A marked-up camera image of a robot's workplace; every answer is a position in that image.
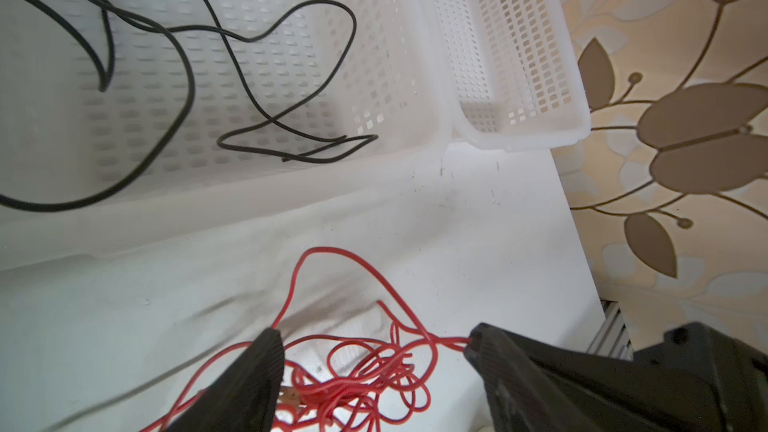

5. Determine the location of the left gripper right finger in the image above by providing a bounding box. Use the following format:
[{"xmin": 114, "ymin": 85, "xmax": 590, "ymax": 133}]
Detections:
[{"xmin": 463, "ymin": 322, "xmax": 767, "ymax": 431}]

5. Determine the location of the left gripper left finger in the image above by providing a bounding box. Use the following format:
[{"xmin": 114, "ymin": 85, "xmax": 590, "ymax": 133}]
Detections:
[{"xmin": 169, "ymin": 328, "xmax": 285, "ymax": 432}]

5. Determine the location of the red cable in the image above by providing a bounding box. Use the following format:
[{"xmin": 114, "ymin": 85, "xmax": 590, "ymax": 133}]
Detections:
[{"xmin": 139, "ymin": 245, "xmax": 475, "ymax": 432}]

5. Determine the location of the black cable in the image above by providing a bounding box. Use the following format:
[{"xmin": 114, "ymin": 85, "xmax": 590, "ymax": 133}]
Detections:
[{"xmin": 0, "ymin": 0, "xmax": 380, "ymax": 214}]

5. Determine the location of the middle white plastic basket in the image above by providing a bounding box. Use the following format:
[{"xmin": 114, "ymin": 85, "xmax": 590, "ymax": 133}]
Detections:
[{"xmin": 1, "ymin": 0, "xmax": 451, "ymax": 269}]

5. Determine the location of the white plastic basket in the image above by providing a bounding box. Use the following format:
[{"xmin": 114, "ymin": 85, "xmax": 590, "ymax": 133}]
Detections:
[
  {"xmin": 421, "ymin": 0, "xmax": 591, "ymax": 152},
  {"xmin": 1, "ymin": 0, "xmax": 451, "ymax": 269}
]

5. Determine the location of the right white plastic basket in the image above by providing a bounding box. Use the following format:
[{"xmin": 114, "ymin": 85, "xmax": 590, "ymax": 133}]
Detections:
[{"xmin": 421, "ymin": 0, "xmax": 591, "ymax": 152}]

